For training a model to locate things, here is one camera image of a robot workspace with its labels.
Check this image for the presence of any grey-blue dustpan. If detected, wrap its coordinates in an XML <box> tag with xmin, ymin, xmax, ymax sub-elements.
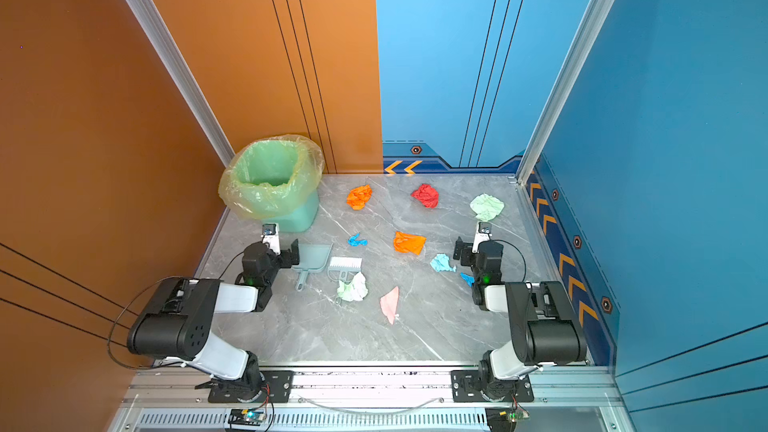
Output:
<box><xmin>292</xmin><ymin>243</ymin><xmax>332</xmax><ymax>292</ymax></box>

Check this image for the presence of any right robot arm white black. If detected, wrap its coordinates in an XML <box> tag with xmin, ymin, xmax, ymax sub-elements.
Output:
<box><xmin>453</xmin><ymin>239</ymin><xmax>588</xmax><ymax>402</ymax></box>

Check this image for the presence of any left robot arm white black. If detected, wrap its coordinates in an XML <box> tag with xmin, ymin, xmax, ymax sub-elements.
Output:
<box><xmin>126</xmin><ymin>240</ymin><xmax>300</xmax><ymax>402</ymax></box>

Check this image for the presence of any blue paper scrap right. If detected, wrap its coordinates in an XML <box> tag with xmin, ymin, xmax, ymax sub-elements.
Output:
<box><xmin>459</xmin><ymin>273</ymin><xmax>475</xmax><ymax>287</ymax></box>

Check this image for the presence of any light blue paper scrap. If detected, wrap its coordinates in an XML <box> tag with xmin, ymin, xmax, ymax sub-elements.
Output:
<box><xmin>430</xmin><ymin>253</ymin><xmax>456</xmax><ymax>273</ymax></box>

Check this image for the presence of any light green paper scrap far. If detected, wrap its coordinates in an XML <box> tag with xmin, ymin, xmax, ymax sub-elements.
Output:
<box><xmin>470</xmin><ymin>194</ymin><xmax>505</xmax><ymax>222</ymax></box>

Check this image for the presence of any light green paper scrap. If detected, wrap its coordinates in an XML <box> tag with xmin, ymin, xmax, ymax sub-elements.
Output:
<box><xmin>470</xmin><ymin>194</ymin><xmax>505</xmax><ymax>222</ymax></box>
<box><xmin>337</xmin><ymin>272</ymin><xmax>369</xmax><ymax>302</ymax></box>

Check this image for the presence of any green trash bin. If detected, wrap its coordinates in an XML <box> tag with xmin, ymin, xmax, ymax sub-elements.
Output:
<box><xmin>262</xmin><ymin>191</ymin><xmax>319</xmax><ymax>233</ymax></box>

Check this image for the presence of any orange paper scrap centre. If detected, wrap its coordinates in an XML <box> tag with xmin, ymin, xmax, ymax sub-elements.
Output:
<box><xmin>393</xmin><ymin>231</ymin><xmax>426</xmax><ymax>255</ymax></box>

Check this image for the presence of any orange paper scrap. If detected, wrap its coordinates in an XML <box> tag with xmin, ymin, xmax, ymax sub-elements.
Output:
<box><xmin>393</xmin><ymin>231</ymin><xmax>426</xmax><ymax>255</ymax></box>
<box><xmin>346</xmin><ymin>184</ymin><xmax>373</xmax><ymax>211</ymax></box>

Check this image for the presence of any yellow plastic bin liner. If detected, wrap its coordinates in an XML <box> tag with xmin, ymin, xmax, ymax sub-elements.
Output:
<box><xmin>218</xmin><ymin>135</ymin><xmax>325</xmax><ymax>220</ymax></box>

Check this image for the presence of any red paper scrap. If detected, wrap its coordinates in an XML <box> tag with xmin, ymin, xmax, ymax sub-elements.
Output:
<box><xmin>411</xmin><ymin>184</ymin><xmax>439</xmax><ymax>209</ymax></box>

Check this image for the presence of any small blue paper scrap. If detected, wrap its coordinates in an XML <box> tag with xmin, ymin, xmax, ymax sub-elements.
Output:
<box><xmin>347</xmin><ymin>233</ymin><xmax>368</xmax><ymax>247</ymax></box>

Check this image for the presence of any light green paper scrap near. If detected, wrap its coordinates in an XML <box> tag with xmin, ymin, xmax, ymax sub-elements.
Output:
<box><xmin>337</xmin><ymin>272</ymin><xmax>369</xmax><ymax>302</ymax></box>

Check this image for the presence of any pink paper scrap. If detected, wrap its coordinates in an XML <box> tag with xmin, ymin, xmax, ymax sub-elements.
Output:
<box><xmin>380</xmin><ymin>286</ymin><xmax>400</xmax><ymax>325</ymax></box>

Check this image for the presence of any orange paper scrap far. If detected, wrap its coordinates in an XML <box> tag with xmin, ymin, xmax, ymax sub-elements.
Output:
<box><xmin>346</xmin><ymin>184</ymin><xmax>373</xmax><ymax>211</ymax></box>

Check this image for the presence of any left circuit board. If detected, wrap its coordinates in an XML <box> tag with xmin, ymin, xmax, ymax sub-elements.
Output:
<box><xmin>226</xmin><ymin>408</ymin><xmax>269</xmax><ymax>431</ymax></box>

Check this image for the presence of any circuit board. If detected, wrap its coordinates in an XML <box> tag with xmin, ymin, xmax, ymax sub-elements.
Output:
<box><xmin>226</xmin><ymin>408</ymin><xmax>269</xmax><ymax>431</ymax></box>
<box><xmin>485</xmin><ymin>408</ymin><xmax>530</xmax><ymax>432</ymax></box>

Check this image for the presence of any right circuit board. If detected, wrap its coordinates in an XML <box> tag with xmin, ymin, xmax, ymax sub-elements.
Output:
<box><xmin>485</xmin><ymin>408</ymin><xmax>530</xmax><ymax>432</ymax></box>

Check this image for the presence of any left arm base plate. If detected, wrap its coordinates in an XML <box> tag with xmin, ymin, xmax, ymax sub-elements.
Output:
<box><xmin>195</xmin><ymin>369</ymin><xmax>294</xmax><ymax>404</ymax></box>

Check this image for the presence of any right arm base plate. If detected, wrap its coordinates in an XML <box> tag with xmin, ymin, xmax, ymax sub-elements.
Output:
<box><xmin>450</xmin><ymin>369</ymin><xmax>535</xmax><ymax>403</ymax></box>

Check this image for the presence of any aluminium mounting rail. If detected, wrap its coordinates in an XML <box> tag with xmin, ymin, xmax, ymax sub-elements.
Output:
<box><xmin>108</xmin><ymin>362</ymin><xmax>634</xmax><ymax>431</ymax></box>

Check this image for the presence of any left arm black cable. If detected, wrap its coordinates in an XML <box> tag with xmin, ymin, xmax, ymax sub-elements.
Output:
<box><xmin>106</xmin><ymin>251</ymin><xmax>247</xmax><ymax>371</ymax></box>

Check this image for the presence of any right aluminium corner post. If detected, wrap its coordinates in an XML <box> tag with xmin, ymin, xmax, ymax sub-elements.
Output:
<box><xmin>516</xmin><ymin>0</ymin><xmax>615</xmax><ymax>186</ymax></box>

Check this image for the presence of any aluminium corner post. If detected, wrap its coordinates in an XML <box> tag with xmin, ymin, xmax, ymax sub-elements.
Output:
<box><xmin>516</xmin><ymin>0</ymin><xmax>615</xmax><ymax>186</ymax></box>
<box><xmin>125</xmin><ymin>0</ymin><xmax>235</xmax><ymax>165</ymax></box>

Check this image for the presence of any left aluminium corner post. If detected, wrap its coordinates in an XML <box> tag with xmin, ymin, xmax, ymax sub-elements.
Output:
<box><xmin>125</xmin><ymin>0</ymin><xmax>235</xmax><ymax>165</ymax></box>

